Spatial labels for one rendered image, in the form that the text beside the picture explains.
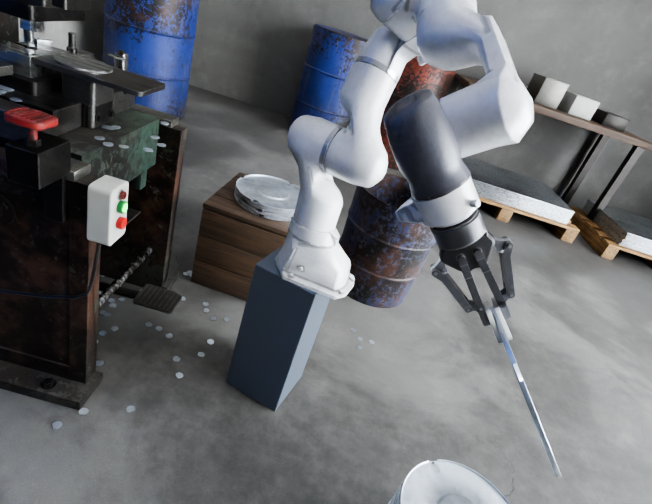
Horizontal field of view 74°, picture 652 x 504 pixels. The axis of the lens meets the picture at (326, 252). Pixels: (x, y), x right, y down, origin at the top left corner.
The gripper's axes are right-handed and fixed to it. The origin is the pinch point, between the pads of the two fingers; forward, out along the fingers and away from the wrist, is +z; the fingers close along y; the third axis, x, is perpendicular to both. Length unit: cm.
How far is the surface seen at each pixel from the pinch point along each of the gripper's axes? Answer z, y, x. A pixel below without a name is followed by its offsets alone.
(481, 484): 50, -18, 9
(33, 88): -74, -72, 32
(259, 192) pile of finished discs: -20, -62, 90
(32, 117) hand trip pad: -64, -58, 8
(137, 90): -63, -53, 36
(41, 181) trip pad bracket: -54, -64, 8
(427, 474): 40.4, -27.7, 7.0
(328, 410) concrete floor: 41, -58, 37
